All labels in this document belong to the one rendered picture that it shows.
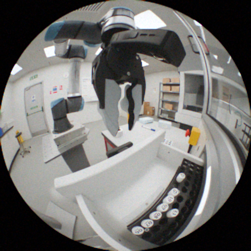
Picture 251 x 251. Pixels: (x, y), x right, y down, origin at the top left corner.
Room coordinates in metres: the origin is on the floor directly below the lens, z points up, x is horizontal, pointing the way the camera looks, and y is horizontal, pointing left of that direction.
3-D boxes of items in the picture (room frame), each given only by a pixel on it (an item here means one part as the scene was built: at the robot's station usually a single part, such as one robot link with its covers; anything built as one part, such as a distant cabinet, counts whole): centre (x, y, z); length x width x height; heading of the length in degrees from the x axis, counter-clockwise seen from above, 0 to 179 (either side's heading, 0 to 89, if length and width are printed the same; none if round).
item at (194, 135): (0.23, -0.34, 0.88); 0.07 x 0.05 x 0.07; 129
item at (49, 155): (0.42, 0.51, 0.70); 0.45 x 0.44 x 0.12; 59
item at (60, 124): (0.41, 0.49, 0.88); 0.15 x 0.15 x 0.10
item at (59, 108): (0.41, 0.49, 1.00); 0.13 x 0.12 x 0.14; 137
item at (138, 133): (0.50, -0.22, 0.38); 0.62 x 0.58 x 0.76; 129
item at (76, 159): (0.41, 0.49, 0.38); 0.30 x 0.30 x 0.76; 59
